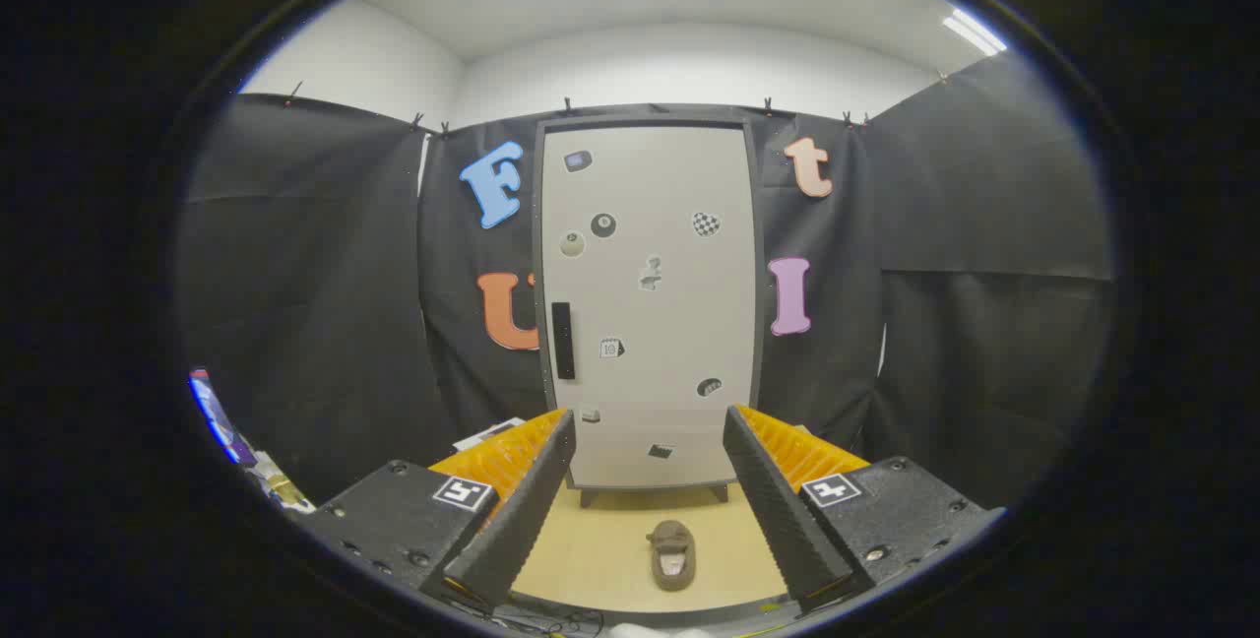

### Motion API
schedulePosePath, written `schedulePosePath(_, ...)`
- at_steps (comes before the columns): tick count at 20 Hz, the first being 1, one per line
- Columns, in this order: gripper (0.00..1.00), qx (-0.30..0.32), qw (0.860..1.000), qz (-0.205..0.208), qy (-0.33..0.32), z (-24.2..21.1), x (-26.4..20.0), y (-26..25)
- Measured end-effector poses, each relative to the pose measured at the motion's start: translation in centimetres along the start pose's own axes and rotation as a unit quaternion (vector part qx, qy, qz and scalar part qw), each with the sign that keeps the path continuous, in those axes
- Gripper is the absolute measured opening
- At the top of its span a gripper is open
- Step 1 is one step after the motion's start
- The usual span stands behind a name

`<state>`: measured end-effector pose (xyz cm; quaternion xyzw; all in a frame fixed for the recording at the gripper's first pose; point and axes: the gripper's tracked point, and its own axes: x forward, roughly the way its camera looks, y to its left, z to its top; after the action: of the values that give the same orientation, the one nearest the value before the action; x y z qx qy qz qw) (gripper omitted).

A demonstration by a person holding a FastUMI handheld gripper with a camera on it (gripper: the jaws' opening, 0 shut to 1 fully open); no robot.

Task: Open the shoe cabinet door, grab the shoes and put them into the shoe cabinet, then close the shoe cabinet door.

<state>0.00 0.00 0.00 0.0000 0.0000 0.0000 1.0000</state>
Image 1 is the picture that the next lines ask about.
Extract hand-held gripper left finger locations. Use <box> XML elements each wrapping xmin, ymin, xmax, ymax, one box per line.
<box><xmin>293</xmin><ymin>409</ymin><xmax>578</xmax><ymax>609</ymax></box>

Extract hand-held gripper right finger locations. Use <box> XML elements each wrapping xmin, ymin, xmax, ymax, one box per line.
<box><xmin>722</xmin><ymin>405</ymin><xmax>1007</xmax><ymax>612</ymax></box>

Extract brown fuzzy shoe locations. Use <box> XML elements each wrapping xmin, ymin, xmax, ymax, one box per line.
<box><xmin>646</xmin><ymin>520</ymin><xmax>698</xmax><ymax>592</ymax></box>

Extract black door handle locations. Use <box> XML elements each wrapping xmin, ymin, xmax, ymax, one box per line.
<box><xmin>551</xmin><ymin>301</ymin><xmax>576</xmax><ymax>381</ymax></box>

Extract grey shoe cabinet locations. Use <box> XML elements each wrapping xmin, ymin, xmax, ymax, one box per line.
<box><xmin>532</xmin><ymin>111</ymin><xmax>769</xmax><ymax>509</ymax></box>

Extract white book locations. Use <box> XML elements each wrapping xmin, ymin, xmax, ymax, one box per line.
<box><xmin>453</xmin><ymin>416</ymin><xmax>528</xmax><ymax>452</ymax></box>

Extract black backdrop cloth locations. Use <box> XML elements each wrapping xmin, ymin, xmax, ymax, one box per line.
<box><xmin>177</xmin><ymin>52</ymin><xmax>1118</xmax><ymax>511</ymax></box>

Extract ceiling light panel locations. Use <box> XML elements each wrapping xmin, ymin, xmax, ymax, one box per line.
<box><xmin>942</xmin><ymin>8</ymin><xmax>1008</xmax><ymax>56</ymax></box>

